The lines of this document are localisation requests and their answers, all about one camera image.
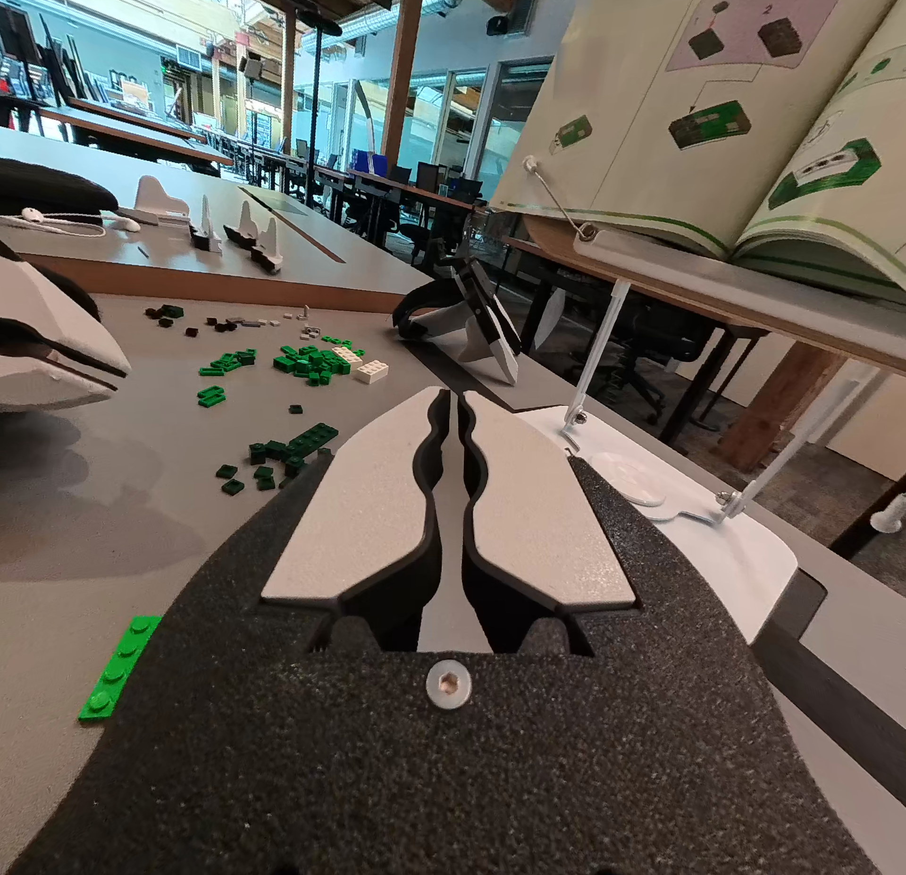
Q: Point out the pile of dark green pieces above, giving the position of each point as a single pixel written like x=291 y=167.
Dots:
x=272 y=454

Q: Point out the pile of bright green pieces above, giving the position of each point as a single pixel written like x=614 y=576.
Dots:
x=311 y=362

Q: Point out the spare black white gripper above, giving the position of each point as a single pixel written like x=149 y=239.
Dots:
x=453 y=323

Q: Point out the wooden post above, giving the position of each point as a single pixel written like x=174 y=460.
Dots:
x=778 y=408
x=403 y=75

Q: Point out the bright green square lego plate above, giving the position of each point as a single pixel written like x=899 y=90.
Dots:
x=120 y=666

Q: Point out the white book stand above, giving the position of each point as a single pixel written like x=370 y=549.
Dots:
x=743 y=578

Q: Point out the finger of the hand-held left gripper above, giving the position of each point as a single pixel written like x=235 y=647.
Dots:
x=35 y=390
x=42 y=301

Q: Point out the long brown desk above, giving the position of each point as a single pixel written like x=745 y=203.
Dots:
x=134 y=133

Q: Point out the lego instruction booklet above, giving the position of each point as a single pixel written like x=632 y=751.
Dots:
x=672 y=110

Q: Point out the scatter of black lego pieces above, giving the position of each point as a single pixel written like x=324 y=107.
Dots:
x=164 y=313

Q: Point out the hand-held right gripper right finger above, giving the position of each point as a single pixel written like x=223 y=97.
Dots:
x=545 y=521

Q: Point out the black oval pouch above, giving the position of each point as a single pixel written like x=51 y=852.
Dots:
x=49 y=185

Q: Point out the black office chair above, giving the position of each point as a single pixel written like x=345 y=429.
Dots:
x=658 y=351

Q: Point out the white lego brick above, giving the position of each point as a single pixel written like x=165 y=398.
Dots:
x=371 y=372
x=347 y=355

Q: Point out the black floor lamp pole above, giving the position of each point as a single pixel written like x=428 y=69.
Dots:
x=317 y=110

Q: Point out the blue storage bins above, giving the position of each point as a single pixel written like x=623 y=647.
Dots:
x=371 y=161

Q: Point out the scatter of grey lego pieces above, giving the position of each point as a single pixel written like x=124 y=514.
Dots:
x=308 y=333

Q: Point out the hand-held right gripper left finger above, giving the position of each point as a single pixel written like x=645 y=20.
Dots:
x=354 y=514

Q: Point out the dark green long lego plate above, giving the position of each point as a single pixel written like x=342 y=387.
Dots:
x=311 y=437

